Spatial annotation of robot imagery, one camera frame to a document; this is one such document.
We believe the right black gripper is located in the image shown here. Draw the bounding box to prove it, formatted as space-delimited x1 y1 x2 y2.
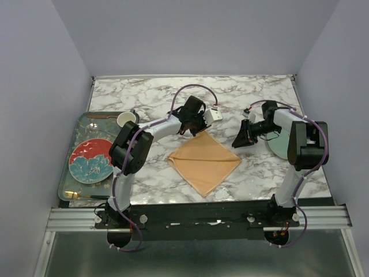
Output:
232 119 281 148

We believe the peach cloth napkin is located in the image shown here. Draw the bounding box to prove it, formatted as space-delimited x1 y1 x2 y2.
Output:
168 131 241 197

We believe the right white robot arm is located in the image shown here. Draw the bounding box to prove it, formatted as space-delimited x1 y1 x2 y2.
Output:
232 100 329 226

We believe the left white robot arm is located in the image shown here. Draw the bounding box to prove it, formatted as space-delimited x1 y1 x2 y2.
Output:
108 96 219 228

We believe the mint green floral plate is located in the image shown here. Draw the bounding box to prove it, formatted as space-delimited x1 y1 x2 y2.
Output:
266 129 289 160

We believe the grey-green ceramic mug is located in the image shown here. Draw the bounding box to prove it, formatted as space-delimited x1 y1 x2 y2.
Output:
116 109 140 128

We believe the floral teal serving tray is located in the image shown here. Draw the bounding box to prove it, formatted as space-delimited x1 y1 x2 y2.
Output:
58 111 121 201

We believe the silver metal spoon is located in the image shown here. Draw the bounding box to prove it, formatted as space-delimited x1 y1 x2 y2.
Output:
88 123 117 137

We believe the red and teal plate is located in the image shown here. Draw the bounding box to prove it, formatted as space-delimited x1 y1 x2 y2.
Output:
68 138 113 184

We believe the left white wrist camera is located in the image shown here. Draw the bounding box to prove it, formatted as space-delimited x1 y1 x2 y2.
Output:
203 108 223 126

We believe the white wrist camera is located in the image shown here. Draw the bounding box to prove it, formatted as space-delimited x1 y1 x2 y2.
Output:
203 108 223 126
243 107 256 124

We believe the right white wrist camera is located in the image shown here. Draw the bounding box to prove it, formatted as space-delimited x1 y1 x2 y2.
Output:
243 107 256 124

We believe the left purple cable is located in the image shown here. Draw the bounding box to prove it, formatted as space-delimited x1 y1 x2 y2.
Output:
108 83 219 252

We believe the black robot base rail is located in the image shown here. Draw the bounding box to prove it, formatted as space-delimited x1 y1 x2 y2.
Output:
95 200 301 241

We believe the gold fork green handle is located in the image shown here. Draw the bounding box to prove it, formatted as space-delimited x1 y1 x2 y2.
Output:
64 191 110 200

